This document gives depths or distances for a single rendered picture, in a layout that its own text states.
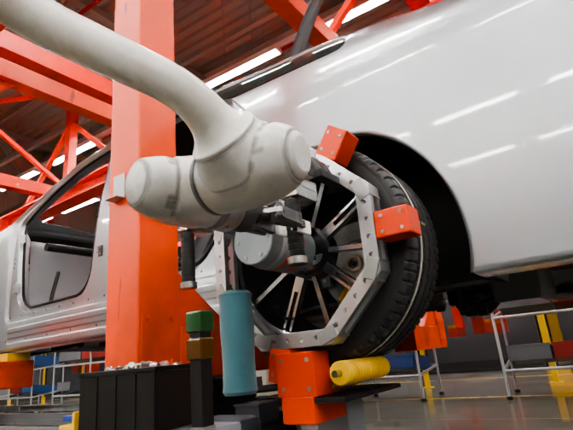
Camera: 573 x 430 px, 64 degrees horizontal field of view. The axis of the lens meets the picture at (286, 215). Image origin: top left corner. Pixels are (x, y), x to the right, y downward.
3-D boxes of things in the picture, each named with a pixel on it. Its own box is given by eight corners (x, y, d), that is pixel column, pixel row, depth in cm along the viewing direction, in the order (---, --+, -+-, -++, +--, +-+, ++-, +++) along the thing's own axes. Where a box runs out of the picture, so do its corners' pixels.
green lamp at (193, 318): (215, 331, 87) (214, 310, 89) (199, 331, 84) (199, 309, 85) (199, 333, 89) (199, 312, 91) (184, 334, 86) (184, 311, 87)
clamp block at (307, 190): (318, 202, 107) (316, 182, 109) (297, 194, 100) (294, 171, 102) (301, 207, 110) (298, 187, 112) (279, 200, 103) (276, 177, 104)
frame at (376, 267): (402, 338, 109) (370, 134, 125) (391, 339, 104) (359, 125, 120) (233, 355, 138) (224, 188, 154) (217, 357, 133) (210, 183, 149)
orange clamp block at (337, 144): (347, 168, 129) (360, 139, 128) (333, 160, 122) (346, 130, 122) (327, 161, 133) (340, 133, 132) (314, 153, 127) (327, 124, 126)
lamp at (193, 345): (216, 358, 86) (215, 336, 87) (200, 359, 83) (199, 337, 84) (200, 359, 88) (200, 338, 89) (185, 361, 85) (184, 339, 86)
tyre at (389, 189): (412, 398, 130) (462, 175, 134) (377, 410, 111) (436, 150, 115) (245, 327, 170) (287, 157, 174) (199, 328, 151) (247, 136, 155)
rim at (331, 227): (393, 361, 135) (431, 197, 138) (357, 367, 116) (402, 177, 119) (265, 312, 165) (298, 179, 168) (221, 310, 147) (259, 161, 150)
